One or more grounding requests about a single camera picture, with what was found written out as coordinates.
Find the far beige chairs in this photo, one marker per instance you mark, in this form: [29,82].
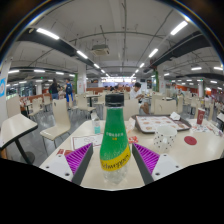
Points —
[81,102]

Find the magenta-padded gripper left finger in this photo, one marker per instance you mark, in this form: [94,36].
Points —
[78,158]

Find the small red sauce packet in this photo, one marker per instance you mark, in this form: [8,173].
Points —
[133,139]

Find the crumpled white napkin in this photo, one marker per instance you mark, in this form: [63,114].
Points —
[175,116]

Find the red paper cup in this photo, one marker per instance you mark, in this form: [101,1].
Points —
[200,116]

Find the green drink bottle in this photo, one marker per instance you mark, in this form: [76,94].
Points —
[115,133]

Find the beige chair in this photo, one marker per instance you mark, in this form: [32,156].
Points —
[165,107]
[132,108]
[61,115]

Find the white paper card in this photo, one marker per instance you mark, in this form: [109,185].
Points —
[83,141]

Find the white black-edged side table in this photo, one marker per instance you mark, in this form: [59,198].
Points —
[15,128]
[221,117]

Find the dark food tray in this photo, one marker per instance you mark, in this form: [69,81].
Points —
[137,128]

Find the ceiling lights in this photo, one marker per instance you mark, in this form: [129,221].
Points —
[47,33]

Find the white polka-dot mug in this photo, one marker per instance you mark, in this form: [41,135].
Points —
[165,136]

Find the ceiling air conditioner unit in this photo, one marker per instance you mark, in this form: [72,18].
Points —
[100,50]

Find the colourful printed paper flyer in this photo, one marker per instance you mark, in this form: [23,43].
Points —
[206,129]

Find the person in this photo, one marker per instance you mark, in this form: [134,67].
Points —
[54,89]
[69,91]
[137,95]

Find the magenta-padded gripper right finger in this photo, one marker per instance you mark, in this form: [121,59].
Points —
[146,158]

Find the flat round red coaster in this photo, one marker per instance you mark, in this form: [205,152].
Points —
[190,140]

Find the small clear sanitizer bottle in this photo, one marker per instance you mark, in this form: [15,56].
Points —
[96,126]

